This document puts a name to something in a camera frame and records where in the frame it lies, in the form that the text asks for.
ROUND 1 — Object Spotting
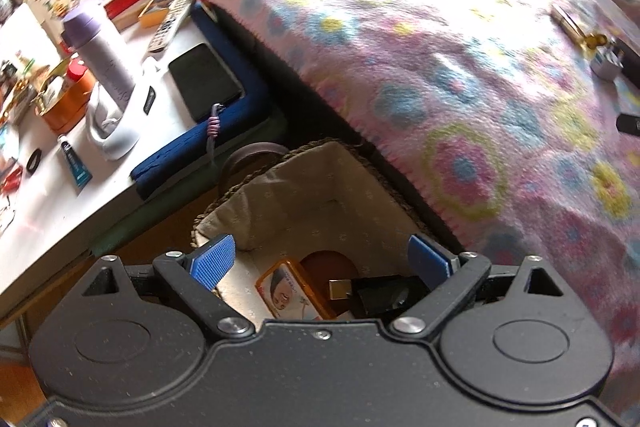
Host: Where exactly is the white bottle stand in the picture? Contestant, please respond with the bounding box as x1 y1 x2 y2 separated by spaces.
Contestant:
85 57 160 160

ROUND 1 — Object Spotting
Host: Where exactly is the blue tube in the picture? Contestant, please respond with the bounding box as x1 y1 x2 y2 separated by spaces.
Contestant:
58 135 93 193

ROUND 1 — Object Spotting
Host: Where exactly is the small wooden block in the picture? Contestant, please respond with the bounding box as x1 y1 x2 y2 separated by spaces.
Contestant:
329 279 352 301

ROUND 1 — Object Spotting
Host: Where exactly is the woven lined basket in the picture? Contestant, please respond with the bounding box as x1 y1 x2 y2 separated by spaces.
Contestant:
192 140 431 325

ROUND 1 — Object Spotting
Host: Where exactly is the black smartphone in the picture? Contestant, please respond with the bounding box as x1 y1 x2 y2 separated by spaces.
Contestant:
168 43 244 124

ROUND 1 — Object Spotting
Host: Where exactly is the white plug adapter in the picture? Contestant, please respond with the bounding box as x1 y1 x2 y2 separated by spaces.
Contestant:
590 48 623 81

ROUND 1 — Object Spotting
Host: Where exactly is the red round lid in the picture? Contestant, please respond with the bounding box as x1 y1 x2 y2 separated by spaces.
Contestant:
299 251 359 315

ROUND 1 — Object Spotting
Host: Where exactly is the floral pink blanket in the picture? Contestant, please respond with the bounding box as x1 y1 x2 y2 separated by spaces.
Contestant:
203 0 639 425

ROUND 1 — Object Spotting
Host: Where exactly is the gold lipstick tube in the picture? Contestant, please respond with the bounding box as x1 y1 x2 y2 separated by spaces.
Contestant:
550 4 586 46

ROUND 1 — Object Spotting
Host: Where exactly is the orange round tin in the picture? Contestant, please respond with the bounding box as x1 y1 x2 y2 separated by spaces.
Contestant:
35 67 96 136

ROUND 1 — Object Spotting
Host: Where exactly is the orange picture box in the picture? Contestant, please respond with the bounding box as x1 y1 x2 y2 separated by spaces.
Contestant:
255 259 335 321

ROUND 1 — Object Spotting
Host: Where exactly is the purple thermos bottle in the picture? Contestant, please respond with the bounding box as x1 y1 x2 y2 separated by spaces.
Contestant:
62 3 139 110

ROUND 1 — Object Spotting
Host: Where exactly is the black oval case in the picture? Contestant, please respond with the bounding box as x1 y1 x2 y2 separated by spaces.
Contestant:
612 38 640 88

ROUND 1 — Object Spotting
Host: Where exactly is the dark blue cloth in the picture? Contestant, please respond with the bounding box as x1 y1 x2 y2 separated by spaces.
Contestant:
130 3 272 199

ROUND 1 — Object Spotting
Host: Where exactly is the amber glass bottle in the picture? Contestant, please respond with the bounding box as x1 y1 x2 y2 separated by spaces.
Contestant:
580 32 608 51

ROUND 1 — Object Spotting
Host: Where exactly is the white remote control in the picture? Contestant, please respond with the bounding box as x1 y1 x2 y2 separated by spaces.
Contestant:
148 0 194 54

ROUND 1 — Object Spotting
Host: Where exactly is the black square container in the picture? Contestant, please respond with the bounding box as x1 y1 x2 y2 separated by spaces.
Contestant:
348 275 431 322

